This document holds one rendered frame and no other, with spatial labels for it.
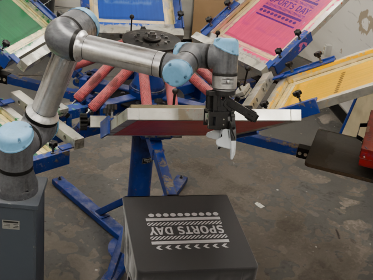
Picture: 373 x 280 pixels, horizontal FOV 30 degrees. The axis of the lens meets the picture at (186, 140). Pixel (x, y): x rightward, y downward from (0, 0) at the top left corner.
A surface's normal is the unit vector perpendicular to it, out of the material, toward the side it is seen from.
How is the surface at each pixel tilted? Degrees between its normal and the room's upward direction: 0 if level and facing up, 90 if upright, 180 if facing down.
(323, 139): 0
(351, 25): 90
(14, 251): 90
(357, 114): 79
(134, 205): 0
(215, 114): 73
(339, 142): 0
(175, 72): 90
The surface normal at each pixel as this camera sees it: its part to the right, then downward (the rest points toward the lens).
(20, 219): 0.00, 0.47
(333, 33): -0.98, 0.00
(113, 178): 0.11, -0.88
